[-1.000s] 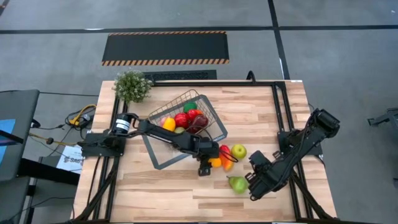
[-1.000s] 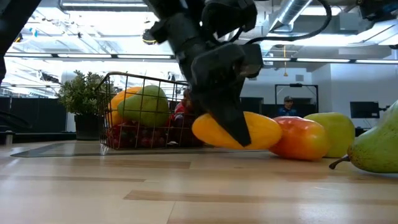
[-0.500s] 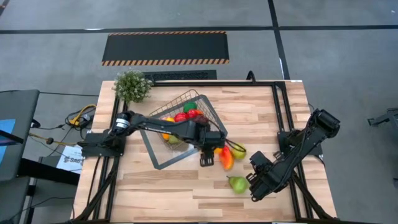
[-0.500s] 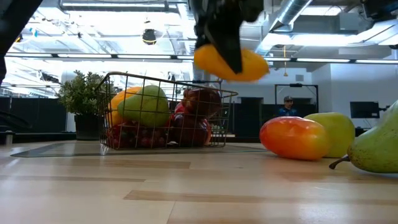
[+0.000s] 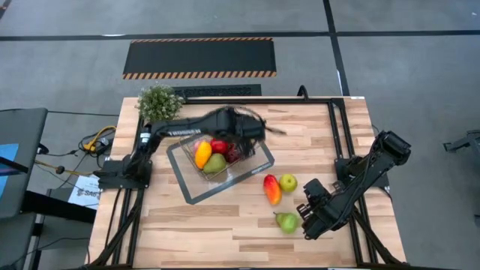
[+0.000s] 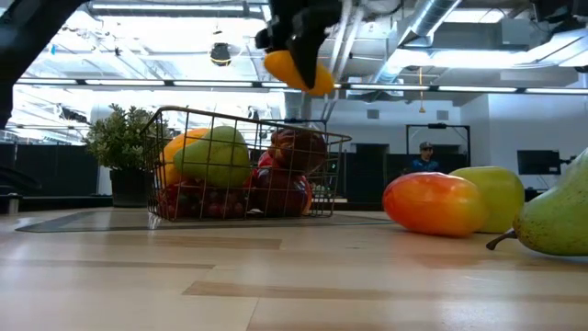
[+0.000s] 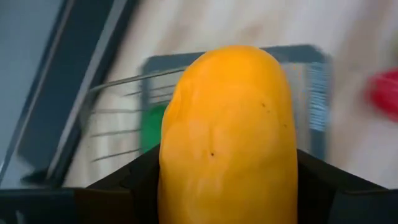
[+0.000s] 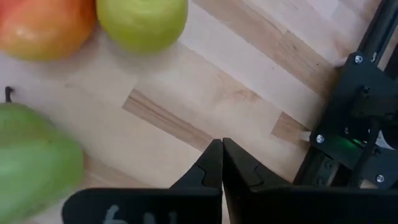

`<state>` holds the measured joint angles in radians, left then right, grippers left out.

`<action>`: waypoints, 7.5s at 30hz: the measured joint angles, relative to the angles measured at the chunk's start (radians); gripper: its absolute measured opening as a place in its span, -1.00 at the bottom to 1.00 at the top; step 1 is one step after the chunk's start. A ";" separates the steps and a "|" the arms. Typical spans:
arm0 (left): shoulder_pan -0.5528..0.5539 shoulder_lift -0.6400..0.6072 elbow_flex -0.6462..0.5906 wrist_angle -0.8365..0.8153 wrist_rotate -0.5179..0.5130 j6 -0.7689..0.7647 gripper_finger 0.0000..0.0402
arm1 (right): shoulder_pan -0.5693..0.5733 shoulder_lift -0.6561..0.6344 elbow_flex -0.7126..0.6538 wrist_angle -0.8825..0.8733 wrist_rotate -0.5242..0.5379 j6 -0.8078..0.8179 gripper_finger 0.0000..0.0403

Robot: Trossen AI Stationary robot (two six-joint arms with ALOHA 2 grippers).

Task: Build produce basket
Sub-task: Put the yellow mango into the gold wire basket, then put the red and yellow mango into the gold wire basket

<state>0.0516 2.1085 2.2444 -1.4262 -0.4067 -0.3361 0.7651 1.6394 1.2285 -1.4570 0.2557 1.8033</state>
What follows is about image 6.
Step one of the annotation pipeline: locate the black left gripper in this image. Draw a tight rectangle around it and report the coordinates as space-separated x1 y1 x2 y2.
255 0 344 91

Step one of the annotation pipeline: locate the copper wire basket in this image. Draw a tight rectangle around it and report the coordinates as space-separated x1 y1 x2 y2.
140 105 354 223

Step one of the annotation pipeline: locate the dark red bell pepper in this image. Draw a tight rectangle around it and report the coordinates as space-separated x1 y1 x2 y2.
267 129 328 175

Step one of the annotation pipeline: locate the bright red round fruit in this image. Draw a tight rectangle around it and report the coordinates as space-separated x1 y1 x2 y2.
254 151 277 178

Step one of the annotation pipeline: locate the green pear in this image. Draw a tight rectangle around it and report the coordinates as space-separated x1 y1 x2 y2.
485 146 588 257
173 125 253 188

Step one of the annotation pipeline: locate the dark red apple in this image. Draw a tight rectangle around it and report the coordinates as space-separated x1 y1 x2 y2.
247 165 307 218

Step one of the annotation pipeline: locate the yellow mango with orange blush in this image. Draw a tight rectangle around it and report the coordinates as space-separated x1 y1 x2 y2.
158 127 210 188

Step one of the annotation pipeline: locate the purple grape bunch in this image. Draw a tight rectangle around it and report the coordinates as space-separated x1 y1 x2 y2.
155 179 247 221

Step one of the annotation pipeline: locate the red mango with yellow end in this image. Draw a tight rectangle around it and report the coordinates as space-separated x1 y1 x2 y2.
381 171 489 238

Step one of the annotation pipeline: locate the yellow green apple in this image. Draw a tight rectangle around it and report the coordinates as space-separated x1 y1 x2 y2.
448 165 526 234

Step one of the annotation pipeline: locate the black ceiling dome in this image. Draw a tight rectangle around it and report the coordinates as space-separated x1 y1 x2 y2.
209 41 232 68

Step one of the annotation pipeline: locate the long ceiling light strip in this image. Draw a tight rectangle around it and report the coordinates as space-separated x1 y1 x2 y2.
13 78 588 96

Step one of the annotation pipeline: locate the person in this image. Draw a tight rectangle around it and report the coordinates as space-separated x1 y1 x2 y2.
403 141 446 175

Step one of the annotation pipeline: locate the small potted green plant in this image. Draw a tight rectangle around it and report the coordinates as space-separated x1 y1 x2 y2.
84 103 170 209

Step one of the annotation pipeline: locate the translucent grey-edged baking mat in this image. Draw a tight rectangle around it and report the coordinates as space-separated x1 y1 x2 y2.
15 209 397 234

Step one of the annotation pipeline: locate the black room divider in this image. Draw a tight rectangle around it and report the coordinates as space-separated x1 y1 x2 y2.
0 142 100 199

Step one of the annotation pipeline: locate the vertical silver duct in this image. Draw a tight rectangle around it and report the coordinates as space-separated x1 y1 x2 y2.
283 91 314 121

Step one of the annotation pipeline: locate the yellow hanging cord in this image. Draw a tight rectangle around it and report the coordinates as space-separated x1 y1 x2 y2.
416 66 427 115

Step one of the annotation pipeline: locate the slanted silver ceiling duct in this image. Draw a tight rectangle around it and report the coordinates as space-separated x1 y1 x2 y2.
369 0 463 86

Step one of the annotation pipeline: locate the black rectangular frame stand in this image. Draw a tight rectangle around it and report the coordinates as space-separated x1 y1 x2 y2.
405 122 472 169

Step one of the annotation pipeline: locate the black wall monitor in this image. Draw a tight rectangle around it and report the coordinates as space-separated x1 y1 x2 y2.
516 149 562 177

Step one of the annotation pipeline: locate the silver metal post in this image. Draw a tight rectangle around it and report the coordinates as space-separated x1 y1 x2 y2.
6 192 23 215

